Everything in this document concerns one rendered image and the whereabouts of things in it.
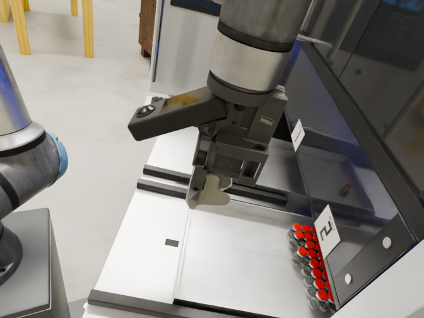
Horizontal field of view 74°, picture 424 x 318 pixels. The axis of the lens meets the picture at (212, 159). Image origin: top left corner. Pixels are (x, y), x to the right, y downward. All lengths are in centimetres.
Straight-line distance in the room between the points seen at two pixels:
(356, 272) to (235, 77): 36
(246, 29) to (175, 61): 100
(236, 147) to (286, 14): 14
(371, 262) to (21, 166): 61
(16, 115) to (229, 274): 50
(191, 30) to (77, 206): 120
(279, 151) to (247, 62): 76
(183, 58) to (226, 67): 97
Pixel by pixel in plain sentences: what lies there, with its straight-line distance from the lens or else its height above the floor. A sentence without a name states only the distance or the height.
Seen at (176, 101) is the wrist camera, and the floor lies 125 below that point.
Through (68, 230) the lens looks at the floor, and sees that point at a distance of 175.
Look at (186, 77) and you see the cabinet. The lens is 127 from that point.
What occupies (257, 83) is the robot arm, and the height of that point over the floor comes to 131.
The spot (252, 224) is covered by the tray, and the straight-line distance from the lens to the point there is 72.
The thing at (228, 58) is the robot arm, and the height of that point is 132.
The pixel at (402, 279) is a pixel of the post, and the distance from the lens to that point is 44.
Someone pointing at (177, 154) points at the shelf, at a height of 88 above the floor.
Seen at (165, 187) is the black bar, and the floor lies 90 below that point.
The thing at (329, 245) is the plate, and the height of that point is 102.
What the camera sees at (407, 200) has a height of 120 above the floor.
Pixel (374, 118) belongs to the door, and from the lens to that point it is 57.
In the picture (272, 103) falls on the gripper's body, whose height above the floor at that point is 128.
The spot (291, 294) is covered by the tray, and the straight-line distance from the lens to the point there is 66.
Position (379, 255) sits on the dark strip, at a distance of 47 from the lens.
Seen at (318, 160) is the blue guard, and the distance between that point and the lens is 69.
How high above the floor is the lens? 140
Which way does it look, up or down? 38 degrees down
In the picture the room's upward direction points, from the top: 17 degrees clockwise
